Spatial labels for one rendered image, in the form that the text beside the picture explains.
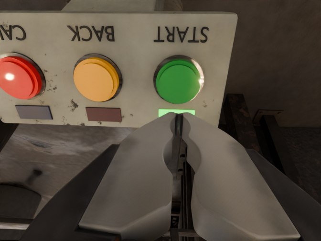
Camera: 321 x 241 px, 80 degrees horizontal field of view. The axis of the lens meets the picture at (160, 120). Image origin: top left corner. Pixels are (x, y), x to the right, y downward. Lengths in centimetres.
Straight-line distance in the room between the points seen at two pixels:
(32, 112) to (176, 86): 15
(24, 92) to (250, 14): 76
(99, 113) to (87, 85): 3
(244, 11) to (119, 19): 69
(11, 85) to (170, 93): 15
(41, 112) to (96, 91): 7
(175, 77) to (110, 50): 6
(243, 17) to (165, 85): 69
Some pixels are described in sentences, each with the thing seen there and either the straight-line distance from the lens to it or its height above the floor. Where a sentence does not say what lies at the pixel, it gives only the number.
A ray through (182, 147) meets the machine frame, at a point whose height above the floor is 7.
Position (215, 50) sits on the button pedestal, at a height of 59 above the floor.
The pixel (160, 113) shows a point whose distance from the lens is 19.
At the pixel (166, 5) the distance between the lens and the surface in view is 64.
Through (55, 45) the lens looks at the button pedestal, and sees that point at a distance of 20.
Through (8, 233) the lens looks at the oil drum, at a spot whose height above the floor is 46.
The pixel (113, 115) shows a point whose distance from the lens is 20.
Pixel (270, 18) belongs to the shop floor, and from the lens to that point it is 87.
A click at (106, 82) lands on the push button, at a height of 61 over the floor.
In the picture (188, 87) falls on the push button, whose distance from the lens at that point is 17.
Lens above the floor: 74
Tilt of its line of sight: 40 degrees down
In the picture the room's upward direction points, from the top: 176 degrees counter-clockwise
